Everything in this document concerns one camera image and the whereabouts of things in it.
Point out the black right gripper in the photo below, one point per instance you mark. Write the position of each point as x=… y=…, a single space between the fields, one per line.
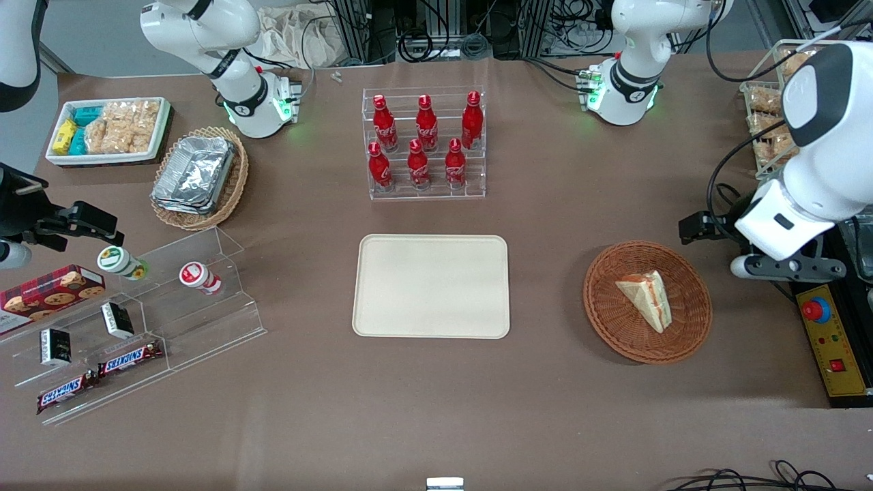
x=19 y=208

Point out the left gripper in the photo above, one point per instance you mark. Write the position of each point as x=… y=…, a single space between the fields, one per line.
x=716 y=226

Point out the triangle sandwich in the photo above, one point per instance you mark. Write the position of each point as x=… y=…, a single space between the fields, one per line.
x=648 y=300

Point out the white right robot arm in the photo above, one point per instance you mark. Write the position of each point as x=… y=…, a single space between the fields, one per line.
x=225 y=48

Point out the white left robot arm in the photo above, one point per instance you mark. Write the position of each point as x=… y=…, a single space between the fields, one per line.
x=634 y=41

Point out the white rectangular snack tray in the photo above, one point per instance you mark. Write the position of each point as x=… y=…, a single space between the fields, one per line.
x=54 y=158

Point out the round brown wicker basket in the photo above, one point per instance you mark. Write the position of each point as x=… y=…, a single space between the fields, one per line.
x=614 y=320

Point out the oval wicker basket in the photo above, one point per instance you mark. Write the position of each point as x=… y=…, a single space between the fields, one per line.
x=235 y=184

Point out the beige plastic tray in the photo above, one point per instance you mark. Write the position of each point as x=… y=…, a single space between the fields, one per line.
x=430 y=286

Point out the green lid yoghurt bottle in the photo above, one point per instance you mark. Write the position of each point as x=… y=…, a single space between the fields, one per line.
x=119 y=262

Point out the red cookie box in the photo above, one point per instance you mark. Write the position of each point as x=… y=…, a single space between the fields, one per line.
x=51 y=293

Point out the teal snack packet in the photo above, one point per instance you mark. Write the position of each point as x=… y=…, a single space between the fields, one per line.
x=87 y=116
x=78 y=142

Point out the yellow snack packet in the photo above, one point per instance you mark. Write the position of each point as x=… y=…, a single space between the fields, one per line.
x=65 y=135

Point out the clear rice cracker pack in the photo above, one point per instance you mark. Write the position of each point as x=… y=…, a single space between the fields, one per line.
x=133 y=114
x=116 y=140

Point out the bagged pastry snack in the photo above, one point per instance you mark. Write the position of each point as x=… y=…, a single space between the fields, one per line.
x=765 y=101
x=794 y=63
x=769 y=146

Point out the small black carton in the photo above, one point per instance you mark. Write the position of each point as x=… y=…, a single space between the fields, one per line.
x=56 y=346
x=117 y=320

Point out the stacked foil containers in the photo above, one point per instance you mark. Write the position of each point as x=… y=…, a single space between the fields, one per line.
x=194 y=174

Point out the red lid yoghurt bottle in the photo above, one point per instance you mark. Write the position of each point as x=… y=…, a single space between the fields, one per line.
x=199 y=277

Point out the brown snickers bar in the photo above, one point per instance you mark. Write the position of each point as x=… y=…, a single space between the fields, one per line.
x=65 y=393
x=129 y=359

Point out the grey metal device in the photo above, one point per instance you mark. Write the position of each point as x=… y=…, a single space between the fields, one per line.
x=861 y=245

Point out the yellow emergency stop box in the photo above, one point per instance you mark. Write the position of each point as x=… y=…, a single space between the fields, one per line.
x=835 y=341

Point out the clear acrylic stepped display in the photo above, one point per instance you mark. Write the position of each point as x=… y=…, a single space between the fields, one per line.
x=204 y=327

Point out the red cola bottle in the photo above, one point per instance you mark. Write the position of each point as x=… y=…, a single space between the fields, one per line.
x=385 y=126
x=455 y=167
x=380 y=169
x=472 y=123
x=427 y=126
x=418 y=167

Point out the clear acrylic bottle rack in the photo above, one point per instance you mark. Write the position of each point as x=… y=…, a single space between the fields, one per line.
x=436 y=194

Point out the white cloth bag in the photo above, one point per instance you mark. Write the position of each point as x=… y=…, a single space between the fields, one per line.
x=293 y=37

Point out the small white block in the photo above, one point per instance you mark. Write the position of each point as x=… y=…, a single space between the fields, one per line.
x=445 y=484

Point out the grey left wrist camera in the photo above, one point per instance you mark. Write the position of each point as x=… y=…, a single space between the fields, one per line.
x=784 y=269

